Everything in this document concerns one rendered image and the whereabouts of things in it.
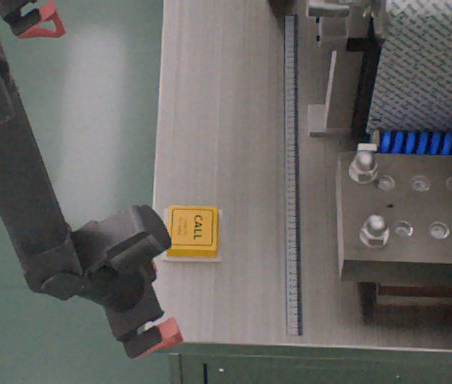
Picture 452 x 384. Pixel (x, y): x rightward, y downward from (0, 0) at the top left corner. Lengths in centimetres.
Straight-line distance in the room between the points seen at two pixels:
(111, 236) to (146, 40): 177
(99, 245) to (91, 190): 151
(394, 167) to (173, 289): 34
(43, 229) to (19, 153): 14
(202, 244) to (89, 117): 128
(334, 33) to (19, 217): 60
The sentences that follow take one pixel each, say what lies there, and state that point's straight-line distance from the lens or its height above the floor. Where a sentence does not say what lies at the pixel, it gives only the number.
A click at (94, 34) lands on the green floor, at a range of 311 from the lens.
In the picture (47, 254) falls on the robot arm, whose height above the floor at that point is 132.
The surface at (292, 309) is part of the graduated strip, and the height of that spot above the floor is 90.
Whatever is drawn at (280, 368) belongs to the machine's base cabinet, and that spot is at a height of 82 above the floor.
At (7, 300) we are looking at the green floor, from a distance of 275.
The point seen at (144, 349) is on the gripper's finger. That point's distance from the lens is 146.
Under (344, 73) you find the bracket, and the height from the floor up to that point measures 105.
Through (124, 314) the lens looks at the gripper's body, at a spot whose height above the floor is 112.
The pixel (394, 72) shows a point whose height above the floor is 116.
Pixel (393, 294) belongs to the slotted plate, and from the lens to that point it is 172.
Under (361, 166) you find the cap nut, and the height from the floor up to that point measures 106.
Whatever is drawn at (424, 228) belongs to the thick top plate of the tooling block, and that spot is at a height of 103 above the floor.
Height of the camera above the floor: 244
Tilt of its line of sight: 57 degrees down
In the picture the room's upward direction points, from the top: 2 degrees counter-clockwise
